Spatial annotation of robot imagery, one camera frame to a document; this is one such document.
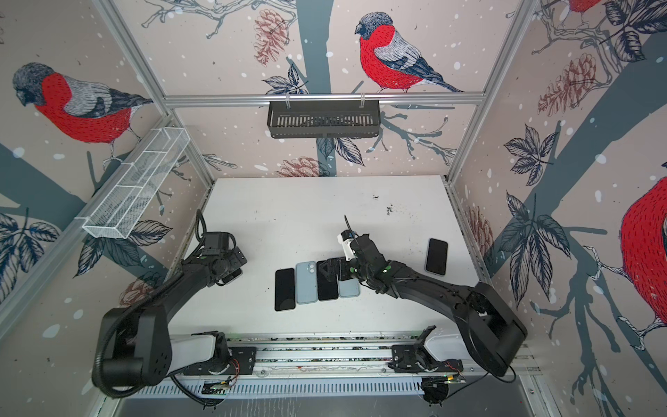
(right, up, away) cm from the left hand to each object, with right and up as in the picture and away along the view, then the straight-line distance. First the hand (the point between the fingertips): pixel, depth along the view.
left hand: (228, 262), depth 89 cm
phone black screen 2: (+77, 0, +11) cm, 78 cm away
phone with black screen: (+20, -9, -1) cm, 22 cm away
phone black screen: (+35, -9, -1) cm, 36 cm away
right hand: (+35, 0, -6) cm, 36 cm away
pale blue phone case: (+42, -9, -1) cm, 43 cm away
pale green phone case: (+27, -7, +1) cm, 28 cm away
